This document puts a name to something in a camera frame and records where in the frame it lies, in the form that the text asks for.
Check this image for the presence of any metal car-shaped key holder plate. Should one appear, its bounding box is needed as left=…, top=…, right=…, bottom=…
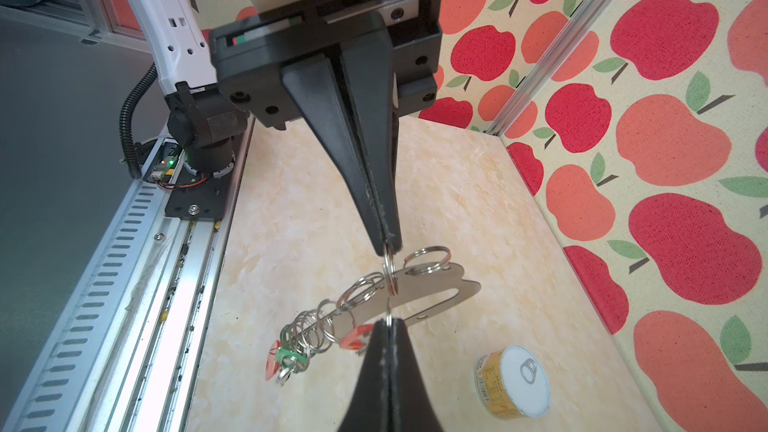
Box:
left=263, top=244, right=483, bottom=386

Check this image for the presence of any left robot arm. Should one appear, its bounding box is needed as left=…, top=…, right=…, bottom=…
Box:
left=128, top=0, right=442, bottom=256

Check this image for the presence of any green key tag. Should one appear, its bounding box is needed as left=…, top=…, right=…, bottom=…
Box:
left=275, top=348, right=309, bottom=373

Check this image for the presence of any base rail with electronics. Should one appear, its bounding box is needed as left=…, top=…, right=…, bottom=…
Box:
left=5, top=134, right=250, bottom=431

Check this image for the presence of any aluminium corner post left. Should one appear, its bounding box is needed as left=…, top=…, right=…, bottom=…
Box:
left=483, top=0, right=614, bottom=137

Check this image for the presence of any small round tin can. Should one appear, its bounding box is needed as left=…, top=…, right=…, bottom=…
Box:
left=474, top=346, right=551, bottom=420

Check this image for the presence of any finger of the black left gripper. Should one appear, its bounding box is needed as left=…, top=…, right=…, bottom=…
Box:
left=341, top=29, right=402, bottom=252
left=280, top=55, right=384, bottom=255

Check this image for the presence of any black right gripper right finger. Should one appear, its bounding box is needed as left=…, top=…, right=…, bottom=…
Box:
left=389, top=319, right=443, bottom=432

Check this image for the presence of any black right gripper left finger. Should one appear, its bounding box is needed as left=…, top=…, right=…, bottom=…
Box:
left=338, top=320, right=393, bottom=432

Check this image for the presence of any red framed tag with key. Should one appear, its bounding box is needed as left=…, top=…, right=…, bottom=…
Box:
left=339, top=324, right=375, bottom=355

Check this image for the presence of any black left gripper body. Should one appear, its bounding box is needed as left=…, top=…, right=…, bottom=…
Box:
left=209, top=0, right=442, bottom=130

